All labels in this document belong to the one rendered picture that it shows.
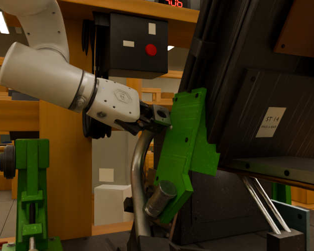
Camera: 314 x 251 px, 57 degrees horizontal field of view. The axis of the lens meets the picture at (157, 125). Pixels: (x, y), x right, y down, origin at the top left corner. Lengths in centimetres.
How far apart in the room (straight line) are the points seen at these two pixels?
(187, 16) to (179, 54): 1116
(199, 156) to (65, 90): 28
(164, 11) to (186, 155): 46
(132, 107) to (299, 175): 33
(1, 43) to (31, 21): 1031
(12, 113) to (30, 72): 39
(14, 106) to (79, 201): 33
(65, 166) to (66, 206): 11
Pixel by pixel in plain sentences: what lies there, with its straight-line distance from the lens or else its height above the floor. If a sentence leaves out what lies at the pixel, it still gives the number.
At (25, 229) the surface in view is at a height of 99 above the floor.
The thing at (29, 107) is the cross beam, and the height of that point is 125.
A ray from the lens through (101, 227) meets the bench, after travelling 99.
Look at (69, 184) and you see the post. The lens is 87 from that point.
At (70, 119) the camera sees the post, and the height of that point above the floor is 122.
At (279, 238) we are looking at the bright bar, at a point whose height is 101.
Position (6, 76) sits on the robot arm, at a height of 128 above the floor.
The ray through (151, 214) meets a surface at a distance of 57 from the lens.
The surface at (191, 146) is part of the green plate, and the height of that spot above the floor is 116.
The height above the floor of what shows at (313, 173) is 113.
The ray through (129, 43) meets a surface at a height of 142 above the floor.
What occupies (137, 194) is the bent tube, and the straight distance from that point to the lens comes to 64.
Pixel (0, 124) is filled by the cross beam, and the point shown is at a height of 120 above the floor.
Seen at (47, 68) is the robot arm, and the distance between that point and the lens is 56.
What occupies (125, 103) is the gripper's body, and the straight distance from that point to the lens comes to 59.
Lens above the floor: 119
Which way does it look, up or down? level
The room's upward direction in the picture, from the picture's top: straight up
